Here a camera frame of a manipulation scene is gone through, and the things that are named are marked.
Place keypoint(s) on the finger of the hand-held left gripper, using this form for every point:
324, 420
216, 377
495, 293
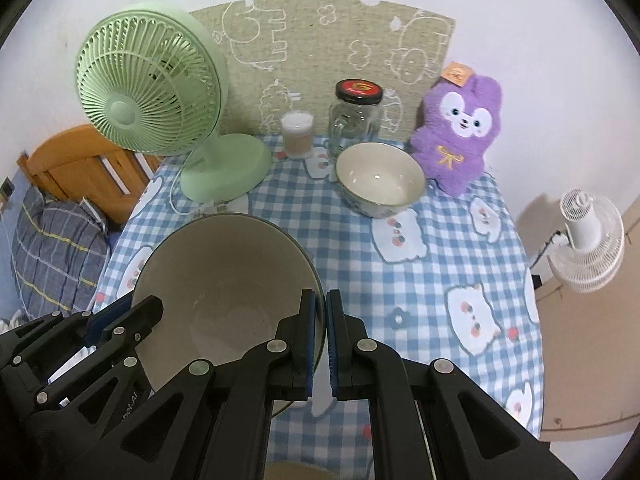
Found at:
145, 312
94, 330

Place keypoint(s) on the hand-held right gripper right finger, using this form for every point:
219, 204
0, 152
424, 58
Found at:
331, 340

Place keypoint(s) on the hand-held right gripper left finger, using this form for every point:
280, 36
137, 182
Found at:
316, 340

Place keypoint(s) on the cream bowl with floral outside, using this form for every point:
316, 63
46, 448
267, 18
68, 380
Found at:
380, 175
225, 270

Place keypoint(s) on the grey plaid pillow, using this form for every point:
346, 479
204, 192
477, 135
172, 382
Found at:
55, 255

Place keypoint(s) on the blue checked tablecloth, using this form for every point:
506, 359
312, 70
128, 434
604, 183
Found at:
425, 270

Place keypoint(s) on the wooden bed headboard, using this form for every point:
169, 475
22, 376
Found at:
75, 170

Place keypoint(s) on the clear cotton swab container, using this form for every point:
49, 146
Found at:
297, 135

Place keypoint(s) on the glass jar with dark lid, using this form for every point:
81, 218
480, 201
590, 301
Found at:
355, 120

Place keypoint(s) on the purple plush bunny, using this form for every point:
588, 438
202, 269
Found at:
455, 150

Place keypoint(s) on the green desk fan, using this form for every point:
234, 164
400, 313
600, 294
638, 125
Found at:
140, 80

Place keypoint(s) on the white standing fan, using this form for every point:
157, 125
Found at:
590, 255

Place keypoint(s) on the green cartoon print board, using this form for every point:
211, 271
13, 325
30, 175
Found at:
310, 35

